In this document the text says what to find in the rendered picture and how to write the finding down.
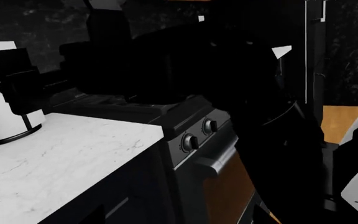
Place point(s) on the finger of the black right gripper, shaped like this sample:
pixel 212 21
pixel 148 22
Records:
pixel 14 63
pixel 17 95

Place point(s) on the black paper towel holder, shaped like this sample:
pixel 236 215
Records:
pixel 17 136

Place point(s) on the silver black stove knob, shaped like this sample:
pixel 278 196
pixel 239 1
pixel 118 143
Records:
pixel 209 126
pixel 190 142

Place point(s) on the dark base cabinet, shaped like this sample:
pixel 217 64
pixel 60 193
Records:
pixel 135 186

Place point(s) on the dark grey stove range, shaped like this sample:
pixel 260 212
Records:
pixel 194 182

